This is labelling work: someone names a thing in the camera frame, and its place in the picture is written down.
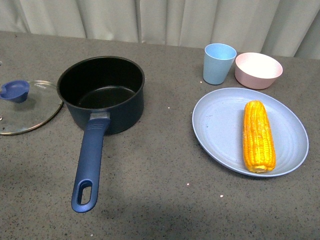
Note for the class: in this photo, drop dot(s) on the dark blue saucepan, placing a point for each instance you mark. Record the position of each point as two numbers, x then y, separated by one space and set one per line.
104 96

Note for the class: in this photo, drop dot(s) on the pink plastic bowl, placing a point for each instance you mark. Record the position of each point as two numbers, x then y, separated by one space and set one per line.
256 70

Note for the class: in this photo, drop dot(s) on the white curtain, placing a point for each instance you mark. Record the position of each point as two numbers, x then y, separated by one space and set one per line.
289 28

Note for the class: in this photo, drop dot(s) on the light blue plastic cup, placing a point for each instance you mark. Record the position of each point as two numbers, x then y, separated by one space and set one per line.
218 59

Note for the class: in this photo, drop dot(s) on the glass lid with blue knob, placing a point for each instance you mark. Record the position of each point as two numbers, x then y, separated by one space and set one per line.
27 105

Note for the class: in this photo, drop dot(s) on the light blue plastic plate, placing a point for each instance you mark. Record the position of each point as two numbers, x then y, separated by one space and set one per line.
217 121

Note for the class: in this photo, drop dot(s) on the yellow corn cob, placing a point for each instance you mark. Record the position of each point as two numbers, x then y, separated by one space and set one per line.
258 147

